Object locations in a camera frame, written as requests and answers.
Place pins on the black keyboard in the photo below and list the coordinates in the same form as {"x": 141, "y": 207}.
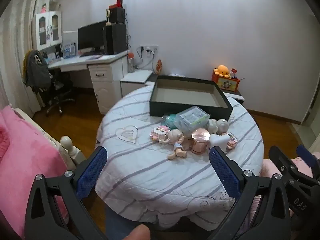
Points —
{"x": 87, "y": 54}

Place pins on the white bear figure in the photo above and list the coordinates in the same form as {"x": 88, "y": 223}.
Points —
{"x": 212, "y": 125}

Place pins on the small black speaker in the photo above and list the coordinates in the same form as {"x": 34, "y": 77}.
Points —
{"x": 117, "y": 15}

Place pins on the white desk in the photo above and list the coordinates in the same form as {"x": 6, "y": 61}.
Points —
{"x": 105, "y": 77}

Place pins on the cream bed footboard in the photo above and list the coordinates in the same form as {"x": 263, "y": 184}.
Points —
{"x": 67, "y": 145}

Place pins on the small red white figure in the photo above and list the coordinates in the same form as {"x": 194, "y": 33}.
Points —
{"x": 233, "y": 73}

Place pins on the blue white box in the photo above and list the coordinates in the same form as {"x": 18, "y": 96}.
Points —
{"x": 69, "y": 50}

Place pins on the pink doll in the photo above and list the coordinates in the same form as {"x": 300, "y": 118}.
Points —
{"x": 43, "y": 7}

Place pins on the person's left hand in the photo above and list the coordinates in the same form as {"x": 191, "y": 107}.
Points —
{"x": 137, "y": 233}

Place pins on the black office chair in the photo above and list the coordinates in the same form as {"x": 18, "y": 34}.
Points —
{"x": 57, "y": 90}

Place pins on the red toy box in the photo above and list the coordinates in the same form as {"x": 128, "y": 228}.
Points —
{"x": 226, "y": 83}

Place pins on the orange octopus plush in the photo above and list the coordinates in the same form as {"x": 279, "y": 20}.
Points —
{"x": 222, "y": 70}

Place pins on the rose gold cup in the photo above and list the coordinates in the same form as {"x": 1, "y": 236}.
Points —
{"x": 200, "y": 140}

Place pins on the baby doll figure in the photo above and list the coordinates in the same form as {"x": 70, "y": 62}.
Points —
{"x": 176, "y": 140}

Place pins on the white door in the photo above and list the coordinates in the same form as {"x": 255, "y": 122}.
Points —
{"x": 311, "y": 105}

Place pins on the clear plastic box green label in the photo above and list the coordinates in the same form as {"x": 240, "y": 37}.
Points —
{"x": 192, "y": 117}

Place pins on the striped white tablecloth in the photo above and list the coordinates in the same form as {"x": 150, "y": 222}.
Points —
{"x": 150, "y": 180}

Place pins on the person's leg in jeans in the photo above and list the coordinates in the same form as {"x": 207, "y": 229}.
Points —
{"x": 117, "y": 217}

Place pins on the orange-capped bottle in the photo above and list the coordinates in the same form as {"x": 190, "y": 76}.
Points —
{"x": 131, "y": 63}

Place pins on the small clear plastic pack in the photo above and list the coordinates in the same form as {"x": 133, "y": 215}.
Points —
{"x": 169, "y": 118}

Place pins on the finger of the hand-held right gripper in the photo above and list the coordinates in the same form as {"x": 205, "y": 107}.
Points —
{"x": 280, "y": 157}
{"x": 306, "y": 155}

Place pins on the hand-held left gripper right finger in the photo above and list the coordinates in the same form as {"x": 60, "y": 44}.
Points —
{"x": 225, "y": 172}

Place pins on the white hutch cabinet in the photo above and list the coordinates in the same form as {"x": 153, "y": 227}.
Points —
{"x": 47, "y": 30}

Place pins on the white side cabinet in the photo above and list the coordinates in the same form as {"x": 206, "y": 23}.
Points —
{"x": 135, "y": 81}

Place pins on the white wall outlet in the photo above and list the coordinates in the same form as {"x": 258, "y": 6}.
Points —
{"x": 149, "y": 48}

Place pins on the black computer tower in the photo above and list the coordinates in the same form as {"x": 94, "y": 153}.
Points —
{"x": 116, "y": 38}

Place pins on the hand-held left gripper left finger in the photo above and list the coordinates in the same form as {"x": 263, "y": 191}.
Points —
{"x": 92, "y": 170}

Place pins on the white curtain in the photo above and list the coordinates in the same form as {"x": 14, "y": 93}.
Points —
{"x": 17, "y": 42}

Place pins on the dark green tray box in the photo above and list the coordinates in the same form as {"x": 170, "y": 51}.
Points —
{"x": 185, "y": 92}

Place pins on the pink white small toy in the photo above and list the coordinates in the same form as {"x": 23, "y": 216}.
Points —
{"x": 159, "y": 133}

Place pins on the red yellow ornament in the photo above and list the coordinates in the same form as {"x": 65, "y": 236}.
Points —
{"x": 159, "y": 67}

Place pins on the pink blanket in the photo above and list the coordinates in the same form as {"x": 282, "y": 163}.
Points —
{"x": 22, "y": 155}

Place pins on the black computer monitor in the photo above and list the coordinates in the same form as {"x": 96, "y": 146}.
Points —
{"x": 91, "y": 36}

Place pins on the white plush toy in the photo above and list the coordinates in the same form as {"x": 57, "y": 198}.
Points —
{"x": 218, "y": 141}

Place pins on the grey jacket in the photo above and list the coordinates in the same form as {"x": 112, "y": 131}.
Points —
{"x": 37, "y": 67}

